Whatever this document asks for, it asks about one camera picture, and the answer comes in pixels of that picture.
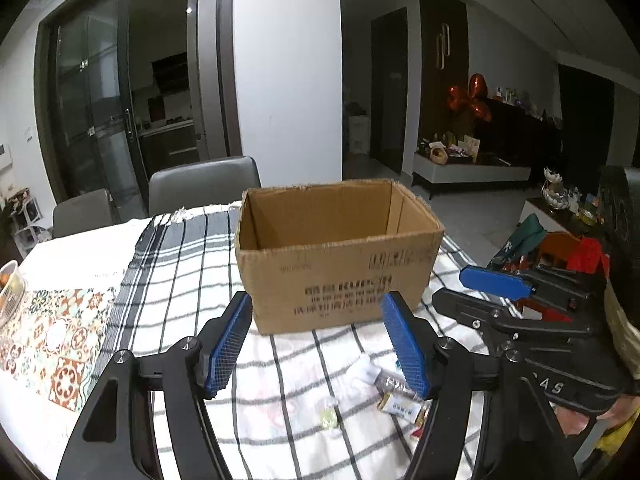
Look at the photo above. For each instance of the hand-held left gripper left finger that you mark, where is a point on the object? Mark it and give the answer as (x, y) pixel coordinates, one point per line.
(227, 345)

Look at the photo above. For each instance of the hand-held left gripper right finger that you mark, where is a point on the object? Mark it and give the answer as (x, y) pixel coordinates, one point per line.
(407, 345)

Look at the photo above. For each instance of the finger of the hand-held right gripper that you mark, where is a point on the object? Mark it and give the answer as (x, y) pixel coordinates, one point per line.
(475, 312)
(495, 280)

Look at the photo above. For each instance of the clear snack packet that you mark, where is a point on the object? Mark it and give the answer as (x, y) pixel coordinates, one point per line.
(367, 372)

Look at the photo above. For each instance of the gold white snack packet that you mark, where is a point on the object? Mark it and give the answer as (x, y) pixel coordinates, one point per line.
(400, 405)

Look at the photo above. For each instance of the brown cardboard box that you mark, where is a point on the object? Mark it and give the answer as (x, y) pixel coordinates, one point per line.
(325, 280)

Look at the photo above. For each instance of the small green candy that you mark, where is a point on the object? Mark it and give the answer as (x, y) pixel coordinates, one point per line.
(328, 418)

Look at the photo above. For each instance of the person's right hand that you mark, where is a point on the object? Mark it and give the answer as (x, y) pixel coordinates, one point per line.
(572, 422)

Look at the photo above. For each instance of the green cloth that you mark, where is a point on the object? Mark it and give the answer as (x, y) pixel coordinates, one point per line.
(520, 240)

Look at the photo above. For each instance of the lotus ornament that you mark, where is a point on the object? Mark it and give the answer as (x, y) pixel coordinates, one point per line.
(553, 190)

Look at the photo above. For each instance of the low white bench cabinet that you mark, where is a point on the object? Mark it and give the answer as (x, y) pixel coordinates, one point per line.
(470, 175)

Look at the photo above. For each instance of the black white checked tablecloth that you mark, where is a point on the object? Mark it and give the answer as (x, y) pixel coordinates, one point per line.
(300, 435)

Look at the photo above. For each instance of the dark sideboard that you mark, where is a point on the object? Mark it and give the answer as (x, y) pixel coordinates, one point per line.
(525, 135)

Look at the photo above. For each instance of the grey dining chair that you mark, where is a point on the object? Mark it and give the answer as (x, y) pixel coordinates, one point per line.
(85, 215)
(205, 185)

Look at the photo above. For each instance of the white table cover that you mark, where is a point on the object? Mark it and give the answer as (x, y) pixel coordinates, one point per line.
(85, 255)

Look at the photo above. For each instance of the red heart balloon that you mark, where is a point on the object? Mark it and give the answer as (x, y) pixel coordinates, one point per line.
(456, 98)
(477, 85)
(480, 111)

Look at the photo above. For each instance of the patterned tile-print mat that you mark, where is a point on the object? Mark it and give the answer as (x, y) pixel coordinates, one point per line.
(55, 340)

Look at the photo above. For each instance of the dark interior door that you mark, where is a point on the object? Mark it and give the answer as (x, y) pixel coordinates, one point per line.
(389, 95)

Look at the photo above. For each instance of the tall dark cabinet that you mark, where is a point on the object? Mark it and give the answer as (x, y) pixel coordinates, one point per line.
(442, 70)

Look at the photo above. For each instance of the clear plastic food container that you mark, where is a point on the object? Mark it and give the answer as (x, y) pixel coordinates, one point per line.
(10, 295)

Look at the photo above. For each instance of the white shoe rack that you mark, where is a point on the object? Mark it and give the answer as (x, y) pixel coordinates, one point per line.
(25, 220)

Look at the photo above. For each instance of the silver refrigerator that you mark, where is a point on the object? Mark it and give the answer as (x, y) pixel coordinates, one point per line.
(205, 75)

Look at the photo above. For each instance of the black range hood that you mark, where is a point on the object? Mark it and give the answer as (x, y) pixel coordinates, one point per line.
(170, 72)

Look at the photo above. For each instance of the sliding glass door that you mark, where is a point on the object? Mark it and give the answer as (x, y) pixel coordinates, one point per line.
(85, 100)

